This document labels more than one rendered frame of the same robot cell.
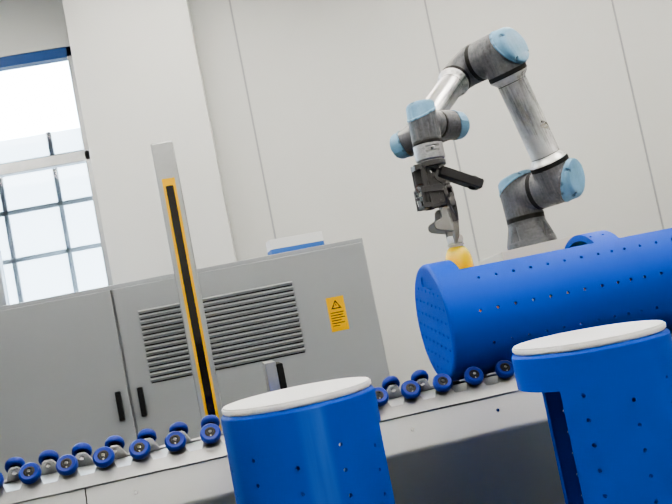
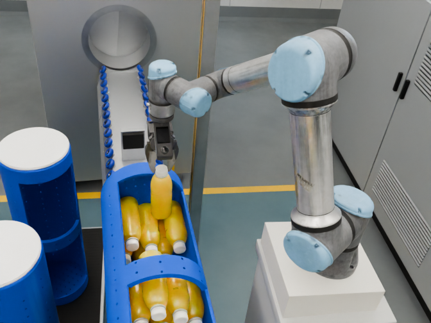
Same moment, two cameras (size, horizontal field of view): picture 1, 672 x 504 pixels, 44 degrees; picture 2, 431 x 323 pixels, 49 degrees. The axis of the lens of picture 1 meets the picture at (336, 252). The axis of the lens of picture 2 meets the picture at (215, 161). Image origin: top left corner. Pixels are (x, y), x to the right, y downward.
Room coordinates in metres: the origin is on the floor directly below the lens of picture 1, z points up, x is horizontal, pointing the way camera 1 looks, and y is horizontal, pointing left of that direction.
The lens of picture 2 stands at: (2.08, -1.43, 2.23)
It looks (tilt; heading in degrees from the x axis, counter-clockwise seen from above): 38 degrees down; 83
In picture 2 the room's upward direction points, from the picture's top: 6 degrees clockwise
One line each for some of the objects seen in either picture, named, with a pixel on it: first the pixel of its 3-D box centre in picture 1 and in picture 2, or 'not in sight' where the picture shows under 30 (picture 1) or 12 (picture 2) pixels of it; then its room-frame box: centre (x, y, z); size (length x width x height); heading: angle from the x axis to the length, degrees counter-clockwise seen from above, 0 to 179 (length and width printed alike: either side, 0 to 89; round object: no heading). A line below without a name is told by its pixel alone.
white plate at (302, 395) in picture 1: (296, 395); (33, 147); (1.52, 0.12, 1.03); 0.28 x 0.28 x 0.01
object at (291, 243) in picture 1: (295, 245); not in sight; (3.70, 0.18, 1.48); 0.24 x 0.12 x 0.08; 104
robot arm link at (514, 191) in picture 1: (521, 194); (344, 215); (2.52, -0.59, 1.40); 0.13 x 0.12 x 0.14; 45
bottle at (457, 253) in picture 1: (461, 278); (161, 193); (2.05, -0.29, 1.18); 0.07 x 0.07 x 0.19
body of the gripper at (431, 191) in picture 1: (433, 185); (160, 127); (2.04, -0.27, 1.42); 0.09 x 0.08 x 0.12; 100
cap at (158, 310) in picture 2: not in sight; (158, 314); (2.06, -0.72, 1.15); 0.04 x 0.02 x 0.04; 10
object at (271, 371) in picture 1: (278, 394); (133, 145); (1.91, 0.19, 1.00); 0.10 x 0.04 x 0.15; 10
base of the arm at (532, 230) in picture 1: (529, 231); (333, 245); (2.52, -0.59, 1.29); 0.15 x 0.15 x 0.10
